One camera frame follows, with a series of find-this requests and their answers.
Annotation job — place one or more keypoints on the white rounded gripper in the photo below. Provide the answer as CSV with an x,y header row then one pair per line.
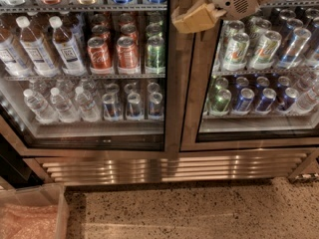
x,y
229,0

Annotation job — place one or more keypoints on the glass fridge door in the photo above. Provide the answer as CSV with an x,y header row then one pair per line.
x,y
204,131
88,77

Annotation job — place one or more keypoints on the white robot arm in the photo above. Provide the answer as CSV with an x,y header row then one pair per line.
x,y
204,14

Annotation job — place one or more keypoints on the water bottle right fridge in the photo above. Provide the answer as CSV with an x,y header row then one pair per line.
x,y
308,100

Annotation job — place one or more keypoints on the stainless steel fridge grille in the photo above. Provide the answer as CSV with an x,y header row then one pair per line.
x,y
188,166

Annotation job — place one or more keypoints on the left white lemon-lime can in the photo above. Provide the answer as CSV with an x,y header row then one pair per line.
x,y
235,54

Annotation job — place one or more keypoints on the white lemon-lime can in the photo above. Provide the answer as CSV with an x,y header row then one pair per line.
x,y
235,54
264,51

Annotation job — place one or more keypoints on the front green soda can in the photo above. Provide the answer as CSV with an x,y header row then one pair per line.
x,y
155,52

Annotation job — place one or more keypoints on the right white lemon-lime can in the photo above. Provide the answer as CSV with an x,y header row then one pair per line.
x,y
264,51

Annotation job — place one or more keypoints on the front right red cola can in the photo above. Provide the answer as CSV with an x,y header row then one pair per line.
x,y
128,56

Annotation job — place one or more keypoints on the red cola can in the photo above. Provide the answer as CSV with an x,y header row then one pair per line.
x,y
101,61
128,56

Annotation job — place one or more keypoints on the green can lower shelf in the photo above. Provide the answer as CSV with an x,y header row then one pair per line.
x,y
220,103

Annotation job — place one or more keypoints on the silver blue can middle shelf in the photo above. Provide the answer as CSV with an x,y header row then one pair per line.
x,y
293,48

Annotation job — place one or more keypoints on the front left red cola can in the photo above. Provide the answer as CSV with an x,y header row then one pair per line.
x,y
101,61

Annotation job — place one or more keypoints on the left blue can lower shelf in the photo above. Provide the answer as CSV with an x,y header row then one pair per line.
x,y
244,101

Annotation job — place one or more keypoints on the right energy drink can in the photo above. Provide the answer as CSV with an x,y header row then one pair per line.
x,y
155,106

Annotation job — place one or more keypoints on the energy drink can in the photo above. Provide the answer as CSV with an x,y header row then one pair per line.
x,y
112,109
155,106
135,109

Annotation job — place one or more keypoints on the right blue can lower shelf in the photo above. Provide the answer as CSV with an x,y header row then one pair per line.
x,y
265,101

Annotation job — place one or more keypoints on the middle energy drink can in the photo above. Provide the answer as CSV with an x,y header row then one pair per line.
x,y
135,109

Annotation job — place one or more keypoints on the left energy drink can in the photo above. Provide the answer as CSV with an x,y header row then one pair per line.
x,y
112,109

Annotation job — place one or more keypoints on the right tea bottle white cap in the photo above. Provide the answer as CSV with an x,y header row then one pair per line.
x,y
67,47

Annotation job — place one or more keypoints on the tea bottle white cap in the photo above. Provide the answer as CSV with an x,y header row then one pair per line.
x,y
38,49
67,47

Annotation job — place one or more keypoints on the right water bottle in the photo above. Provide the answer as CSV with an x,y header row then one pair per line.
x,y
87,105

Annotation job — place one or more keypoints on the water bottle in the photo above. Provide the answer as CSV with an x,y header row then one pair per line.
x,y
87,105
64,106
43,111

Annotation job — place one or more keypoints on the middle tea bottle white cap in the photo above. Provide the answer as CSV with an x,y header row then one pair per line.
x,y
38,49

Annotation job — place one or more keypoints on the middle water bottle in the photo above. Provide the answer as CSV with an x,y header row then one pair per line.
x,y
64,106

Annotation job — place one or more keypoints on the left water bottle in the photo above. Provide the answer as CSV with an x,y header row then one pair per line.
x,y
43,111

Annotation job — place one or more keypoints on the left tea bottle white label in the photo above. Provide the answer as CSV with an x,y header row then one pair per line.
x,y
12,54

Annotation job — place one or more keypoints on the translucent plastic bin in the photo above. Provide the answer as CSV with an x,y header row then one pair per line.
x,y
38,212

